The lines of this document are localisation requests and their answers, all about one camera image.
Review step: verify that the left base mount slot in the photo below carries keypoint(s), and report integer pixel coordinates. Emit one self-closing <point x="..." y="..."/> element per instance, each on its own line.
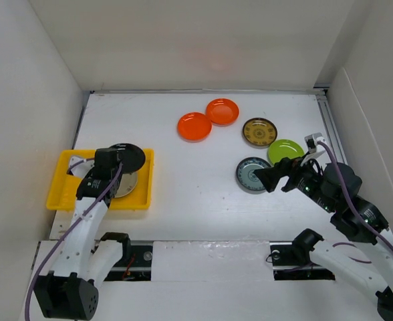
<point x="137" y="269"/>

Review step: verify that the yellow patterned plate rear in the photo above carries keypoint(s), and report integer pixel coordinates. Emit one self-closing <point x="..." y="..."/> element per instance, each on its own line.
<point x="259" y="132"/>

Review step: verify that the orange plate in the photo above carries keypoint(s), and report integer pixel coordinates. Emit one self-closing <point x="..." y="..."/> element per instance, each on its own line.
<point x="194" y="126"/>
<point x="222" y="111"/>

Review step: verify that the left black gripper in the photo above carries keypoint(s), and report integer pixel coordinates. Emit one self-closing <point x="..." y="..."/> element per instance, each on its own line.
<point x="89" y="174"/>

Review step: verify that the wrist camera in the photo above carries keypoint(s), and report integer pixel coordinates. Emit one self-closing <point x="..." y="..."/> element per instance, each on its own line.
<point x="80" y="167"/>
<point x="314" y="148"/>

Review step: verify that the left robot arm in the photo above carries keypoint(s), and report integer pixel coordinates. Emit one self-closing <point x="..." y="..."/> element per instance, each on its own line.
<point x="69" y="290"/>

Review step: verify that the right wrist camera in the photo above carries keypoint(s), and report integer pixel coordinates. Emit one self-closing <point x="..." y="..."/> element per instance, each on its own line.
<point x="314" y="148"/>

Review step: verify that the yellow plastic bin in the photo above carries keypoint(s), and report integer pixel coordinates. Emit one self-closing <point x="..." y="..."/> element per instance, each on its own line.
<point x="62" y="192"/>

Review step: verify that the green plate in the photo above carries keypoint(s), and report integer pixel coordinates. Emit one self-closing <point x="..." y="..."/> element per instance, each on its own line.
<point x="284" y="148"/>

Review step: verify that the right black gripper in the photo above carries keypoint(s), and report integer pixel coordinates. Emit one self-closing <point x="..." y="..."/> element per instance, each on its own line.
<point x="270" y="176"/>

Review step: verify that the cream floral plate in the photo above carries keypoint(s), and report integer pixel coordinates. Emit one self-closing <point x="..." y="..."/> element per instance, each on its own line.
<point x="127" y="184"/>

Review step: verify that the orange plate rear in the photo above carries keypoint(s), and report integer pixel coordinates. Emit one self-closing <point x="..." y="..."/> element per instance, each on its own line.
<point x="222" y="111"/>

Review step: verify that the blue patterned plate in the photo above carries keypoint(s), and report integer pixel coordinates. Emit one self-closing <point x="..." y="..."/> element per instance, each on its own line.
<point x="245" y="176"/>

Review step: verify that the right aluminium rail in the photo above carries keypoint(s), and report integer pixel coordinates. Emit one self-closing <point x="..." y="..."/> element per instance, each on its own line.
<point x="330" y="126"/>

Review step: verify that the black plate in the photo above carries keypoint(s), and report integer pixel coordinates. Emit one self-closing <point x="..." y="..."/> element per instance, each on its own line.
<point x="131" y="157"/>

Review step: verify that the orange plate left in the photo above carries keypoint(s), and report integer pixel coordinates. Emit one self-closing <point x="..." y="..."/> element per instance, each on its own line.
<point x="194" y="126"/>

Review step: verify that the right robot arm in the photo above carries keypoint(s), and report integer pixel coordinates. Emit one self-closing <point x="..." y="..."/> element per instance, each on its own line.
<point x="363" y="225"/>

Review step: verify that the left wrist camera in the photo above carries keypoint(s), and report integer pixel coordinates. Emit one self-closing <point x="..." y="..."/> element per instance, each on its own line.
<point x="80" y="167"/>

